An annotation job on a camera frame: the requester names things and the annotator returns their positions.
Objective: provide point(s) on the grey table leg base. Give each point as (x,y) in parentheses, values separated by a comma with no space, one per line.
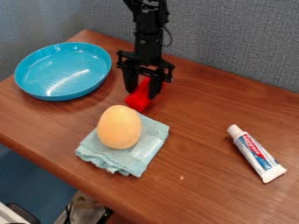
(84,211)

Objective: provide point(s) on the light blue folded cloth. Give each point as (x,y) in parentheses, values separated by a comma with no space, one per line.
(128,161)

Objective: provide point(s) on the red rectangular block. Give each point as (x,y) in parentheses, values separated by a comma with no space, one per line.
(137,100)

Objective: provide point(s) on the blue plate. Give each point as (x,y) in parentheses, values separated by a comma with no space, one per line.
(62,71)

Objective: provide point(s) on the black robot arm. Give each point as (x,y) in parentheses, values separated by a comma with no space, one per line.
(149,17)

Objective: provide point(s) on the orange egg-shaped sponge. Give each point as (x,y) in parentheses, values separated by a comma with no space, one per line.
(118,127)

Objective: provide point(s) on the white toothpaste tube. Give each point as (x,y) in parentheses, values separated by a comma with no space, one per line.
(264,164)

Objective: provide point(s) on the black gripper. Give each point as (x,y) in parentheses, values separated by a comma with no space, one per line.
(145,61)

